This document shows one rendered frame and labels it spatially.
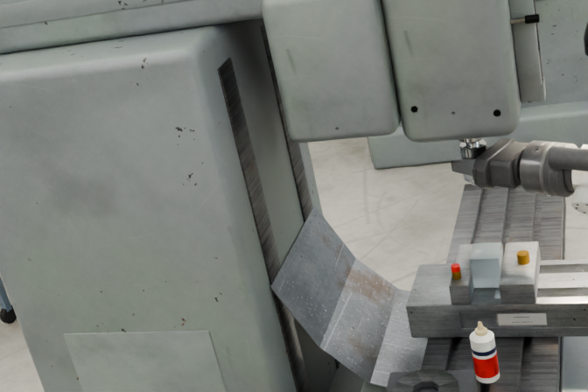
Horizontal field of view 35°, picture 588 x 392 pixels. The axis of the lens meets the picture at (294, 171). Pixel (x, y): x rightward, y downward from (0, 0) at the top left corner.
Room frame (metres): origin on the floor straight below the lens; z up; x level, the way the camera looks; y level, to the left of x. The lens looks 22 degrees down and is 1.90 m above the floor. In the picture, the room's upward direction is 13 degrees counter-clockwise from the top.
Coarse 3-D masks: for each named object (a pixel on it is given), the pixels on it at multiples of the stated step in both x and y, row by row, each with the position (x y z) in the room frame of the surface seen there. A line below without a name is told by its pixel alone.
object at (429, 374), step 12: (396, 372) 1.10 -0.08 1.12; (408, 372) 1.09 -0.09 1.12; (420, 372) 1.07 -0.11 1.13; (432, 372) 1.06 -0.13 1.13; (444, 372) 1.05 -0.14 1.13; (456, 372) 1.07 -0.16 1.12; (468, 372) 1.06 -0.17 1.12; (396, 384) 1.05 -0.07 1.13; (408, 384) 1.05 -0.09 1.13; (420, 384) 1.05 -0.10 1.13; (432, 384) 1.04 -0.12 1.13; (444, 384) 1.03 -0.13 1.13; (456, 384) 1.02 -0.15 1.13; (468, 384) 1.03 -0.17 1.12
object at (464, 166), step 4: (452, 160) 1.49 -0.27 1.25; (456, 160) 1.48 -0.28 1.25; (460, 160) 1.48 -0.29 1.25; (464, 160) 1.47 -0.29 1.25; (468, 160) 1.46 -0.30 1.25; (472, 160) 1.46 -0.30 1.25; (452, 164) 1.48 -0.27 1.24; (456, 164) 1.48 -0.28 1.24; (460, 164) 1.47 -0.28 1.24; (464, 164) 1.47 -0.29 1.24; (468, 164) 1.46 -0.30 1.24; (472, 164) 1.45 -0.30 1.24; (452, 168) 1.48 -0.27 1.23; (456, 168) 1.48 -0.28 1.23; (460, 168) 1.47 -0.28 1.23; (464, 168) 1.47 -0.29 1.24; (468, 168) 1.46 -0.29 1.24; (472, 168) 1.45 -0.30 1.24; (460, 172) 1.47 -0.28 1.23; (464, 172) 1.47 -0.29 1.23; (468, 172) 1.46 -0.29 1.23
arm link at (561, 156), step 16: (560, 144) 1.37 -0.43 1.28; (544, 160) 1.36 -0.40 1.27; (560, 160) 1.32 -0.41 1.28; (576, 160) 1.30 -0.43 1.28; (544, 176) 1.35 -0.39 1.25; (560, 176) 1.33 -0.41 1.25; (576, 176) 1.32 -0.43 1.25; (560, 192) 1.34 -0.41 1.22; (576, 192) 1.30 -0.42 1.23; (576, 208) 1.31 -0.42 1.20
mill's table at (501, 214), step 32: (480, 192) 1.98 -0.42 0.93; (512, 192) 1.97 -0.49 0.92; (480, 224) 1.85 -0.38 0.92; (512, 224) 1.79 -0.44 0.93; (544, 224) 1.76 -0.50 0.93; (448, 256) 1.72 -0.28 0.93; (544, 256) 1.63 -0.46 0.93; (448, 352) 1.38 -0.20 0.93; (512, 352) 1.34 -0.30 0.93; (544, 352) 1.32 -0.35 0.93; (480, 384) 1.28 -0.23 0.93; (512, 384) 1.26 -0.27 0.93; (544, 384) 1.24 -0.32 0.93
